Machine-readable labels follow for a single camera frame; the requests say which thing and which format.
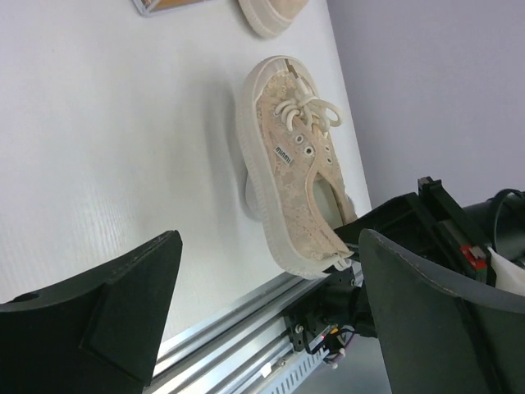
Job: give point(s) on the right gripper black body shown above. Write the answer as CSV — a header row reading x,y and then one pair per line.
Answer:
x,y
446,235

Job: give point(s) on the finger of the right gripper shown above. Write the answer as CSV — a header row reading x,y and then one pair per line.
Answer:
x,y
403,219

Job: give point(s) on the aluminium mounting rail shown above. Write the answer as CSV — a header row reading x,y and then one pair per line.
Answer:
x,y
233,350

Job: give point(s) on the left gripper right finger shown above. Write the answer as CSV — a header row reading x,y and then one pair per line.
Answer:
x,y
439,331

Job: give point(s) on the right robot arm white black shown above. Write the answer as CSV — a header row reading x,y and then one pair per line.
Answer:
x,y
501,220

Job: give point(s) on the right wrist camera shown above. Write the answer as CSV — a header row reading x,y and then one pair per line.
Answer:
x,y
509,276

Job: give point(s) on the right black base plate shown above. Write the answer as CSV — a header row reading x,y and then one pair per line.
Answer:
x,y
328,316

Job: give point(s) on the white wire wooden shoe shelf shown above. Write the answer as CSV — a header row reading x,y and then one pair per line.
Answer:
x,y
149,8

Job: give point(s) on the beige lace sneaker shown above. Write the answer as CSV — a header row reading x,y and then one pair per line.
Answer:
x,y
270,18
284,131

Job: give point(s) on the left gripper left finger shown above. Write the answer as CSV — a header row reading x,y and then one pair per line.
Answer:
x,y
97,332

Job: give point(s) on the perforated cable duct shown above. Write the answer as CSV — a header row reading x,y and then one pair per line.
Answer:
x,y
304,373

